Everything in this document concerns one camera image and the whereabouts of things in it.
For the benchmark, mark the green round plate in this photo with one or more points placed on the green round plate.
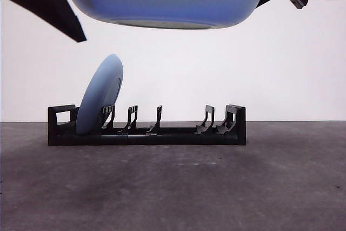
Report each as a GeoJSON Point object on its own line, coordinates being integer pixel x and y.
{"type": "Point", "coordinates": [162, 1]}

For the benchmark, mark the blue round plate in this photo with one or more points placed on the blue round plate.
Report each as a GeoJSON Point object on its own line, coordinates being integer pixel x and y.
{"type": "Point", "coordinates": [97, 101]}

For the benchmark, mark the black plastic plate rack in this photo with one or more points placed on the black plastic plate rack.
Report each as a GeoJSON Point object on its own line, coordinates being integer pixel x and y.
{"type": "Point", "coordinates": [189, 139]}

